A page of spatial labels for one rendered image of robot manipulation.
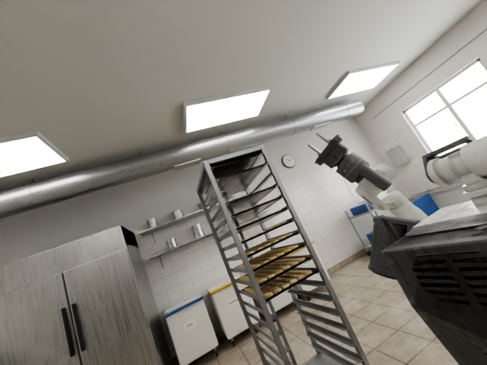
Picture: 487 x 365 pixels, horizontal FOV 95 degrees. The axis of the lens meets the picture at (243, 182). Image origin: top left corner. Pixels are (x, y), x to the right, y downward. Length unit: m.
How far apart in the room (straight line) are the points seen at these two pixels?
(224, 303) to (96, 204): 2.65
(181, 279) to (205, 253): 0.55
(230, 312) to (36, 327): 2.16
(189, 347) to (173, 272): 1.13
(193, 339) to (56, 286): 1.74
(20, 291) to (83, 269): 0.61
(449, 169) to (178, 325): 3.33
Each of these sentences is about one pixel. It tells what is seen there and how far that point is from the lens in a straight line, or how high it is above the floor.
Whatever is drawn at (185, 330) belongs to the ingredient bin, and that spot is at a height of 0.49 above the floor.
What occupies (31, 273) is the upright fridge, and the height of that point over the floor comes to 1.85.
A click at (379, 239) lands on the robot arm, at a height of 1.10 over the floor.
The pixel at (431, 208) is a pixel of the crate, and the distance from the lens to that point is 5.79.
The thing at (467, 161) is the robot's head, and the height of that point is 1.21.
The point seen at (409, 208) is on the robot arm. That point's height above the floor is 1.12.
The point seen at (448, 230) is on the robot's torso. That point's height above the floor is 1.12.
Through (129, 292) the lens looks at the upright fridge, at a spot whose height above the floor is 1.21.
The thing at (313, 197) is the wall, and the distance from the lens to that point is 4.99.
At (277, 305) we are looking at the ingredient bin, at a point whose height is 0.20.
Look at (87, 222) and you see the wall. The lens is 4.48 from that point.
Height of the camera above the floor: 1.24
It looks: 13 degrees up
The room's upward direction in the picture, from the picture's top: 24 degrees counter-clockwise
